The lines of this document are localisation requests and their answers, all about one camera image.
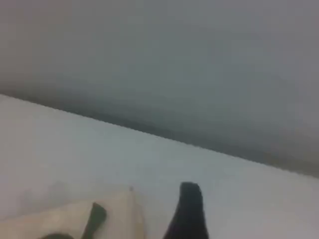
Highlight white canvas bag green handles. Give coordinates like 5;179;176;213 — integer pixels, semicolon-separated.
0;185;147;239

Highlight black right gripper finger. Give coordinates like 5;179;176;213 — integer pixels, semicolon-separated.
163;182;209;239

